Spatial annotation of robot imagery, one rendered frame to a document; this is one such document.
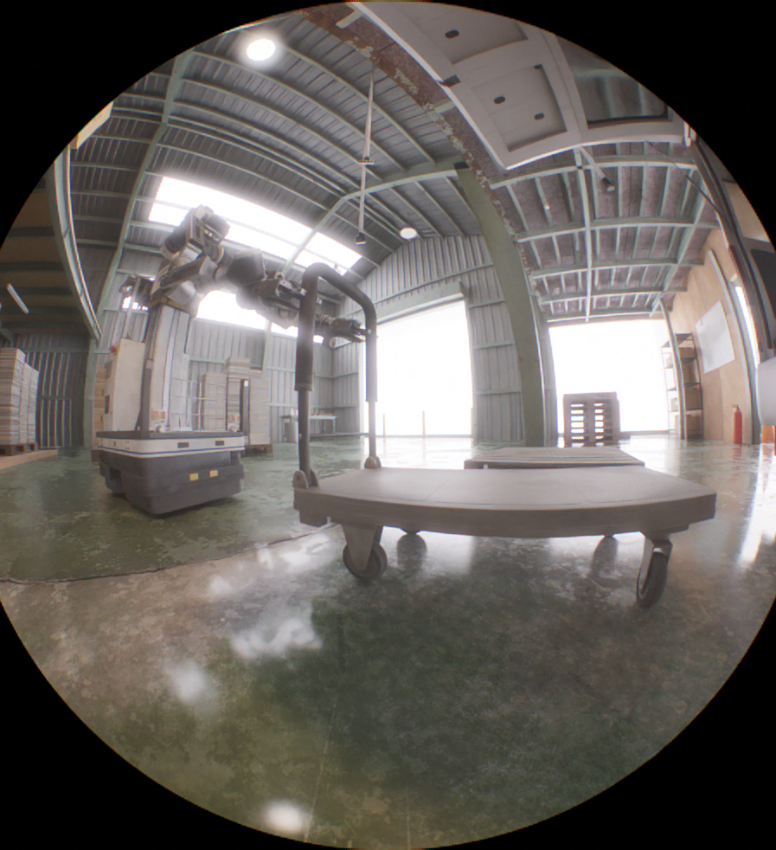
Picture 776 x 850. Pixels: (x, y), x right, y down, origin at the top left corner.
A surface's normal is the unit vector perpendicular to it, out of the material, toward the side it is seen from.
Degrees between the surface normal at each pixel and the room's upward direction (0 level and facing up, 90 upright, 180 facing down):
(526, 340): 90
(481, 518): 90
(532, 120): 166
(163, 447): 90
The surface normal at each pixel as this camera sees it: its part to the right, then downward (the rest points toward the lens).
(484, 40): 0.20, 0.97
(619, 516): -0.42, 0.00
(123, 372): 0.97, -0.02
